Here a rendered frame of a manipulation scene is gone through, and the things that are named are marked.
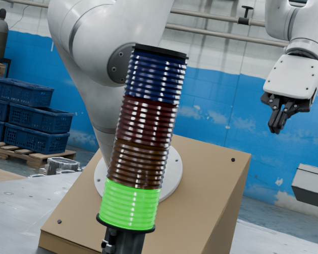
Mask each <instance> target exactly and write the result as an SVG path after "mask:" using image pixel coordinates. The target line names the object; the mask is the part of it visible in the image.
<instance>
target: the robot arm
mask: <svg viewBox="0 0 318 254"><path fill-rule="evenodd" d="M173 3H174V0H116V1H115V0H51V1H50V3H49V6H48V11H47V21H48V27H49V31H50V35H51V38H52V40H53V42H54V45H55V47H56V49H57V51H58V53H59V55H60V57H61V60H62V62H63V64H64V66H65V68H66V69H67V71H68V73H69V75H70V77H71V79H72V81H73V83H74V84H75V86H76V88H77V90H78V92H79V94H80V96H81V98H82V100H83V102H84V104H85V107H86V110H87V112H88V116H89V118H90V121H91V124H92V127H93V130H94V133H95V136H96V139H97V142H98V144H99V147H100V150H101V153H102V156H103V157H102V158H101V159H100V161H99V163H98V165H97V166H96V169H95V172H94V184H95V187H96V189H97V192H98V194H99V195H100V196H101V198H102V197H103V192H104V187H105V182H106V175H107V174H108V172H107V171H108V169H109V167H108V166H109V164H110V163H109V161H110V159H111V158H110V156H111V154H112V153H111V151H112V146H113V145H114V144H113V141H114V140H115V139H114V137H115V133H116V128H117V123H118V118H119V113H120V108H121V103H122V98H123V94H124V93H123V91H124V90H125V89H124V87H125V85H126V84H125V82H126V76H127V71H128V66H129V61H130V56H131V52H132V51H134V49H133V48H132V46H135V44H136V43H137V44H144V45H150V46H155V47H158V46H159V43H160V41H161V38H162V35H163V32H164V29H165V26H166V23H167V20H168V17H169V14H170V11H171V8H172V5H173ZM265 27H266V31H267V33H268V34H269V35H270V36H271V37H273V38H275V39H280V40H285V41H289V45H288V46H287V47H284V53H286V55H285V54H284V55H282V56H281V57H280V58H279V60H278V61H277V63H276V64H275V66H274V67H273V69H272V70H271V72H270V74H269V76H268V78H267V80H266V82H265V84H264V86H263V90H264V91H265V92H264V93H263V94H262V96H261V97H260V100H261V102H262V103H264V104H266V105H269V106H270V107H271V109H272V111H273V112H272V114H271V117H270V119H269V121H268V126H269V129H270V131H271V133H275V134H277V135H278V134H279V133H280V130H282V129H283V128H284V126H285V123H286V121H287V119H289V118H290V117H291V116H292V115H294V114H296V113H298V112H310V107H311V106H312V104H313V102H314V99H315V96H316V93H317V90H318V0H308V1H307V3H306V6H304V7H302V8H297V7H292V6H290V5H289V2H288V0H266V2H265ZM282 105H285V107H284V108H283V110H282V111H281V108H282ZM169 147H170V149H169V154H168V159H167V164H166V169H165V173H164V178H163V183H162V188H161V189H162V190H161V191H160V194H161V195H160V196H159V201H158V203H160V202H161V201H163V200H165V199H166V198H167V197H168V196H170V195H171V194H172V193H173V192H174V190H175V189H176V188H177V186H178V185H179V183H180V181H181V178H182V174H183V165H182V161H181V157H180V155H179V154H178V152H177V151H176V150H175V149H174V148H173V147H172V146H169Z"/></svg>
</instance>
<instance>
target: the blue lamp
mask: <svg viewBox="0 0 318 254"><path fill-rule="evenodd" d="M187 65H188V63H187V62H185V61H181V60H177V59H173V58H168V57H164V56H159V55H154V54H149V53H144V52H137V51H132V52H131V56H130V61H129V66H128V71H127V76H126V82H125V84H126V85H125V87H124V89H125V90H124V91H123V93H124V94H126V95H129V96H133V97H137V98H141V99H146V100H150V101H155V102H161V103H166V104H173V105H178V104H179V100H180V95H181V90H182V85H183V84H184V83H183V81H184V79H185V78H184V76H185V74H186V73H185V71H186V69H187V68H186V66H187Z"/></svg>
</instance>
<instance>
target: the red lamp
mask: <svg viewBox="0 0 318 254"><path fill-rule="evenodd" d="M178 107H179V106H178V105H173V104H166V103H161V102H155V101H150V100H146V99H141V98H137V97H133V96H129V95H126V94H123V98H122V103H121V108H120V113H119V118H118V123H117V128H116V133H115V136H116V137H117V138H119V139H122V140H125V141H128V142H132V143H137V144H141V145H146V146H152V147H161V148H166V147H169V146H171V144H170V142H171V141H172V139H171V137H172V136H173V134H172V133H173V131H174V129H173V128H174V126H175V125H174V123H175V122H176V120H175V118H176V117H177V115H176V113H177V112H178V110H177V108H178Z"/></svg>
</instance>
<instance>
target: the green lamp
mask: <svg viewBox="0 0 318 254"><path fill-rule="evenodd" d="M161 190H162V189H161V188H160V189H157V190H144V189H136V188H131V187H127V186H123V185H120V184H117V183H114V182H112V181H110V180H109V179H108V178H106V182H105V187H104V192H103V197H102V201H101V206H100V211H99V218H100V219H101V220H102V221H104V222H107V223H109V224H111V225H114V226H118V227H121V228H126V229H133V230H148V229H151V228H152V227H153V225H154V220H155V215H156V210H157V206H158V201H159V196H160V195H161V194H160V191H161Z"/></svg>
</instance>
